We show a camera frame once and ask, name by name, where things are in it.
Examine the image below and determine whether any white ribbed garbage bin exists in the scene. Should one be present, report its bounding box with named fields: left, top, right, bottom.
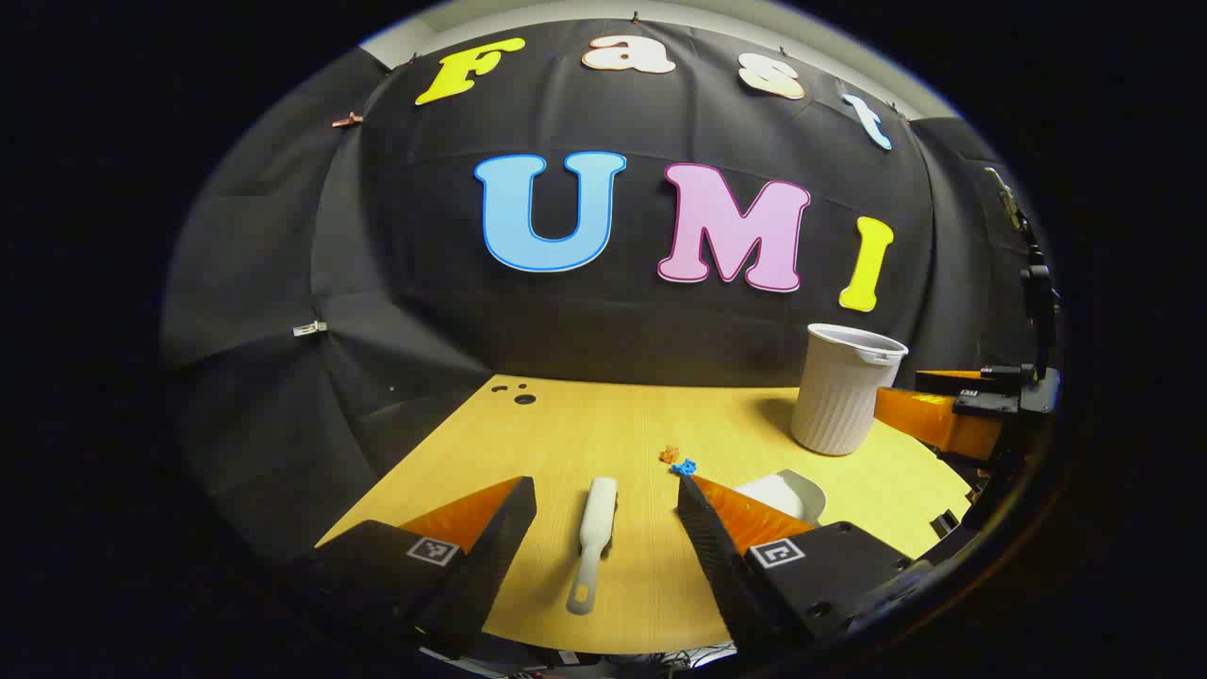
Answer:
left=790, top=323, right=910, bottom=457

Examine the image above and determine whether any black backdrop cloth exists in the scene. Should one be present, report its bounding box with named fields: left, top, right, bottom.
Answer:
left=160, top=17, right=1038, bottom=567

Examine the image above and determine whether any small white broom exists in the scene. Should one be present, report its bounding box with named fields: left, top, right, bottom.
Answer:
left=566, top=476, right=620, bottom=616

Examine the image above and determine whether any large silver metal clip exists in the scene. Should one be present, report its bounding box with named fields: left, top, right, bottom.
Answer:
left=984, top=168, right=1025, bottom=232

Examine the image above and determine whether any white dustpan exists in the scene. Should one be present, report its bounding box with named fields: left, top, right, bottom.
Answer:
left=734, top=469, right=828, bottom=525

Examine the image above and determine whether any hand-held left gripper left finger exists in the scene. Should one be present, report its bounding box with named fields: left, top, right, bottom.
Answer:
left=309, top=474, right=539, bottom=661

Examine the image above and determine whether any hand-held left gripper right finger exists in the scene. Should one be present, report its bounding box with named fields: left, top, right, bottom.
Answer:
left=675, top=474, right=918, bottom=661

